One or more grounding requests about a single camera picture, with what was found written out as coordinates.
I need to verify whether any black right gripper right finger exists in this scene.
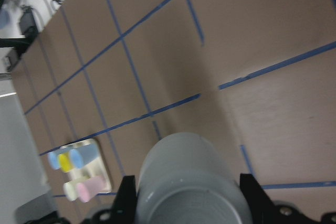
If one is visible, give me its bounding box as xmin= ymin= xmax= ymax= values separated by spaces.
xmin=239 ymin=174 xmax=274 ymax=223

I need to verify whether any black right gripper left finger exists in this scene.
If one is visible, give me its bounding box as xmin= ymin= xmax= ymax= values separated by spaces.
xmin=111 ymin=175 xmax=137 ymax=223

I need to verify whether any white ikea cup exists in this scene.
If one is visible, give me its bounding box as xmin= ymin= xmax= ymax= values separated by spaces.
xmin=134 ymin=132 xmax=253 ymax=223

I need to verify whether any pale green cup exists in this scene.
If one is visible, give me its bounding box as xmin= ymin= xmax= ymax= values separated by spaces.
xmin=63 ymin=178 xmax=85 ymax=201

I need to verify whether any blue cup at tray edge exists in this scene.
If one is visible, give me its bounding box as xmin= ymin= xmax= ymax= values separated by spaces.
xmin=69 ymin=144 xmax=99 ymax=169

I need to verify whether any yellow cup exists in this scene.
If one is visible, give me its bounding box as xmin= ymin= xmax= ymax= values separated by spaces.
xmin=58 ymin=152 xmax=73 ymax=173

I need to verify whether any blue cup near pink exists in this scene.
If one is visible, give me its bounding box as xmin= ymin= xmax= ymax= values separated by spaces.
xmin=47 ymin=150 xmax=60 ymax=170

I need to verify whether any cream plastic tray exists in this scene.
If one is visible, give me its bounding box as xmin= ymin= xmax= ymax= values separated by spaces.
xmin=60 ymin=138 xmax=113 ymax=194

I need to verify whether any black power adapter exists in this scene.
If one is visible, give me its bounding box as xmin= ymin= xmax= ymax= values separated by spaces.
xmin=19 ymin=8 xmax=39 ymax=39

